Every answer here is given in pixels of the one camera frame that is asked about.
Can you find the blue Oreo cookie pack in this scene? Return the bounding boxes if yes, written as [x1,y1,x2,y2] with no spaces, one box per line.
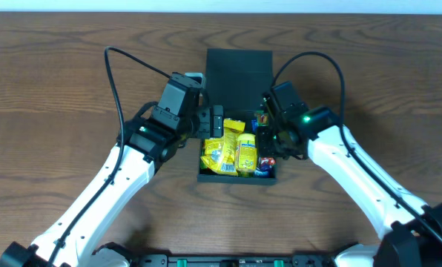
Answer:
[254,168,271,178]

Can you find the right black cable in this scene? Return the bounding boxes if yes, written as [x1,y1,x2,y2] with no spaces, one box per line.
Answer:
[271,50,442,260]

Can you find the Haribo gummy candy bag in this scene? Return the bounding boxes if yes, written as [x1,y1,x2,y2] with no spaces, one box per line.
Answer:
[199,168,215,175]

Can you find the yellow candy canister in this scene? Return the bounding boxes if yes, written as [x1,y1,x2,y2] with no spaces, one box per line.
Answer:
[234,133,257,173]

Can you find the red green KitKat bar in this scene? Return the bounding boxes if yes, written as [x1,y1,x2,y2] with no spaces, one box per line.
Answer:
[256,111,269,127]

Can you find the yellow snack bag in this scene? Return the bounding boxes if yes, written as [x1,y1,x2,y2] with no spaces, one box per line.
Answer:
[200,119,245,177]

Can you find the purple Dairy Milk bar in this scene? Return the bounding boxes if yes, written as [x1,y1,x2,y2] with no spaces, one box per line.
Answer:
[251,119,258,134]

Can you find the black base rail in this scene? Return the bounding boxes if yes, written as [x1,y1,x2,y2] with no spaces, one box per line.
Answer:
[131,254,336,267]

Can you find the dark green box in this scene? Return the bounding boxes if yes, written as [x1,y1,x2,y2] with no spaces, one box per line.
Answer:
[197,48,278,186]

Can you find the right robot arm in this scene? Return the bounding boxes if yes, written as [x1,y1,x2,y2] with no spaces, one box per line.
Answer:
[257,105,442,266]

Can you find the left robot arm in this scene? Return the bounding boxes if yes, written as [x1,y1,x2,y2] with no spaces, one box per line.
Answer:
[0,102,224,266]

